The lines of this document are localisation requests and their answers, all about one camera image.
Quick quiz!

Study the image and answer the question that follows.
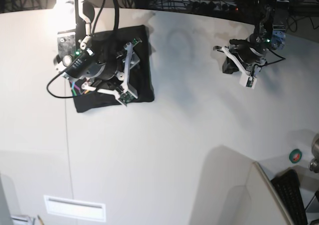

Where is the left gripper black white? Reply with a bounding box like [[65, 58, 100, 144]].
[[213, 38, 268, 88]]

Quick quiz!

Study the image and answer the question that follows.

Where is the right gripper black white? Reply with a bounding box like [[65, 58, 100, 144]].
[[81, 38, 142, 106]]

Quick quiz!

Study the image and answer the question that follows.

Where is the black t-shirt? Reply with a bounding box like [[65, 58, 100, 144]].
[[69, 25, 155, 113]]

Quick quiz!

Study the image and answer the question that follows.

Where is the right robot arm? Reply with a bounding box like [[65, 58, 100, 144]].
[[54, 0, 155, 113]]

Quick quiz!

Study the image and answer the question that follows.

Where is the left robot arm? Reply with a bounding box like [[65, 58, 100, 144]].
[[213, 0, 290, 89]]

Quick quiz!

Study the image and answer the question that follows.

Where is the green tape roll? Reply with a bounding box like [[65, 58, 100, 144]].
[[289, 149, 303, 164]]

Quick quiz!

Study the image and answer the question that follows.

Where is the silver metal cylinder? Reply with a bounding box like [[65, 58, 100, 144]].
[[309, 139, 319, 174]]

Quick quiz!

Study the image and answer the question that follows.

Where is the black keyboard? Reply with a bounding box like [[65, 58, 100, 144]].
[[271, 169, 308, 225]]

